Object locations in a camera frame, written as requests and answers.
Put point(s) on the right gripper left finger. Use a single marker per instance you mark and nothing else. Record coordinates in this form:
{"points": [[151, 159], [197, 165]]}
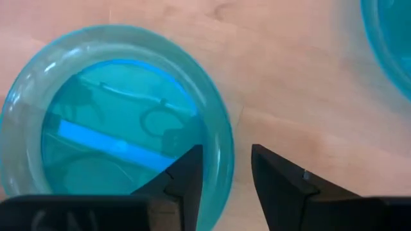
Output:
{"points": [[180, 199]]}

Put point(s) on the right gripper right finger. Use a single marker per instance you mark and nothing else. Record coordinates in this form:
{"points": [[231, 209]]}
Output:
{"points": [[289, 202]]}

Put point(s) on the blue transparent plastic plate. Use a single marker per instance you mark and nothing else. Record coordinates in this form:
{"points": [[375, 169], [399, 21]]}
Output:
{"points": [[395, 38], [112, 96]]}

